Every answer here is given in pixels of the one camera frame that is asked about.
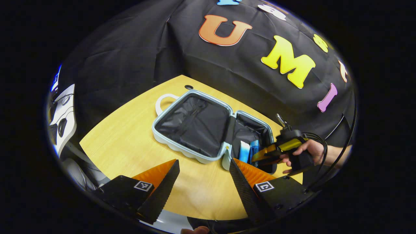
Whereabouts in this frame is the black backdrop cloth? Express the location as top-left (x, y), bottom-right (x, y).
top-left (58, 0), bottom-right (356, 147)

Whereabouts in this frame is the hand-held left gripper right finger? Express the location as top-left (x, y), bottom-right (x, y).
top-left (229, 158), bottom-right (317, 228)

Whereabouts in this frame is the white grey equipment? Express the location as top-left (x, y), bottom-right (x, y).
top-left (47, 84), bottom-right (77, 156)

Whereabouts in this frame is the blue capped glass bottle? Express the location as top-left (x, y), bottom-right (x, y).
top-left (250, 140), bottom-right (260, 163)

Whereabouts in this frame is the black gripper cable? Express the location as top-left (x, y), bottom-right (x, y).
top-left (301, 132), bottom-right (329, 166)

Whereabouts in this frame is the light blue suitcase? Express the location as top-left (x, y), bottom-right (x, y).
top-left (152, 89), bottom-right (279, 175)

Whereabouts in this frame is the teal squeeze tube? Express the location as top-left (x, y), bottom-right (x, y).
top-left (239, 141), bottom-right (251, 163)

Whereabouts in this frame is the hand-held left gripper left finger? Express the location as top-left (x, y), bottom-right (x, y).
top-left (93, 159), bottom-right (180, 225)

